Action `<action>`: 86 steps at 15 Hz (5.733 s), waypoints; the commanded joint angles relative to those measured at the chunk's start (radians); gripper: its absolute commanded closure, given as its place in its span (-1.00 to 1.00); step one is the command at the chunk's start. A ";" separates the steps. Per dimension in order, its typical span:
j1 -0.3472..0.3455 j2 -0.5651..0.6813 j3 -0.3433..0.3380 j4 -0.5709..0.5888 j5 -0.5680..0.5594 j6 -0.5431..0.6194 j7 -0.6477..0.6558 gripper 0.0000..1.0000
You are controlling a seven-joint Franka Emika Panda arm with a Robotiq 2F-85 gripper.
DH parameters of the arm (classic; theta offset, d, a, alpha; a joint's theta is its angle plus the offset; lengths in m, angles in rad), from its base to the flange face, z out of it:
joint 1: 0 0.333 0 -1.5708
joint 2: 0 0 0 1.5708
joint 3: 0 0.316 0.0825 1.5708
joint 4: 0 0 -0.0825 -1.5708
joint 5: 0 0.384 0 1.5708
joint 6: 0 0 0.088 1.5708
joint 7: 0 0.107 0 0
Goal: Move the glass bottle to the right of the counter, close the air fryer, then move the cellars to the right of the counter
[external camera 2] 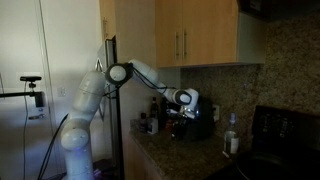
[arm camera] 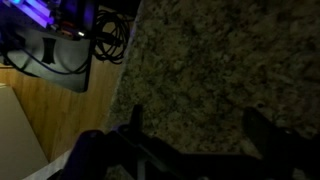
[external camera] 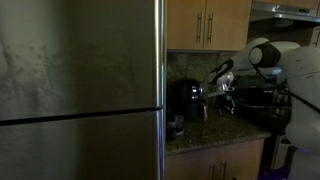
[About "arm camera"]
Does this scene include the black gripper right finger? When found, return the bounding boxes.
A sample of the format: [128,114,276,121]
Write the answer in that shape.
[242,105,320,180]

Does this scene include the grey box with black logo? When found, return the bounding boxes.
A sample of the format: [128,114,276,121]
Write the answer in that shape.
[0,19,94,94]

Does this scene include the blue lit electronics unit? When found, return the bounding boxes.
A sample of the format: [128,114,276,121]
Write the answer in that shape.
[0,0,100,40]

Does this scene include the black coiled cable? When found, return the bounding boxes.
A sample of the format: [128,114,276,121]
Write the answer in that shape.
[93,8,135,65]

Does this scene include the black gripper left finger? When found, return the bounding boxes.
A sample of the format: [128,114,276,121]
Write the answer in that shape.
[59,104,184,180]

